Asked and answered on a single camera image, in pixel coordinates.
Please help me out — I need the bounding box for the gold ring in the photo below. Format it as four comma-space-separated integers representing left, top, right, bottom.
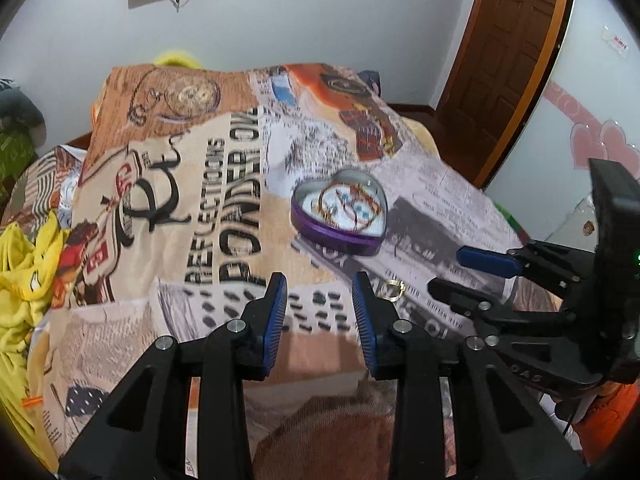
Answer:
377, 280, 407, 302

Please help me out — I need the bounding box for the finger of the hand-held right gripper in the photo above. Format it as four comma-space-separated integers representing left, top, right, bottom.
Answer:
456, 241, 597, 297
427, 277, 577, 337

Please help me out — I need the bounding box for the red beaded bracelet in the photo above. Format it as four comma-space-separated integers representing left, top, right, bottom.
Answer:
320, 184, 377, 233

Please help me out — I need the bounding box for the green patterned cover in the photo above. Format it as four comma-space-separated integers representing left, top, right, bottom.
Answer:
0, 127, 37, 198

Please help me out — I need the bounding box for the yellow object behind bed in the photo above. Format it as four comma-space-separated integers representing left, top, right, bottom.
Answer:
151, 48, 204, 69

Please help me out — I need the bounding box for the pink heart sticker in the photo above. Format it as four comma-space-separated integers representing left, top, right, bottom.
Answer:
570, 120, 640, 177

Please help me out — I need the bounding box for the striped bedsheet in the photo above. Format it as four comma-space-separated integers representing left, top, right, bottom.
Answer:
0, 144, 96, 241

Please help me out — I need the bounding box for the brown wooden door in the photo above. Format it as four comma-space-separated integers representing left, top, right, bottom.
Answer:
434, 0, 573, 188

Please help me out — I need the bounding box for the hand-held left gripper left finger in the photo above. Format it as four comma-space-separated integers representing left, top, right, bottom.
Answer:
57, 271, 289, 480

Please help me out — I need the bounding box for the printed blanket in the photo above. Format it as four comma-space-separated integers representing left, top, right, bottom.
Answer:
30, 62, 531, 480

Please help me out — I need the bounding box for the white wall label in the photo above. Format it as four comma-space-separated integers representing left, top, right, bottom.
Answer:
601, 26, 631, 57

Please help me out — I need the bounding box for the dark blue bag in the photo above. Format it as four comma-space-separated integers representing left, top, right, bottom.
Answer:
359, 70, 385, 97

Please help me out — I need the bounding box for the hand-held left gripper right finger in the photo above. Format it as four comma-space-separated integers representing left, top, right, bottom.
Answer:
351, 270, 588, 480

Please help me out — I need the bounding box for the white sliding wardrobe door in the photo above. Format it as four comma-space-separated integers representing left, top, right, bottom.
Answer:
485, 0, 640, 241

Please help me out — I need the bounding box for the yellow cloth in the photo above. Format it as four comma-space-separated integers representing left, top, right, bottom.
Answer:
0, 209, 72, 466

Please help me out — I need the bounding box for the purple heart-shaped tin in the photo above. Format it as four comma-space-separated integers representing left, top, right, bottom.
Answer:
290, 169, 389, 257

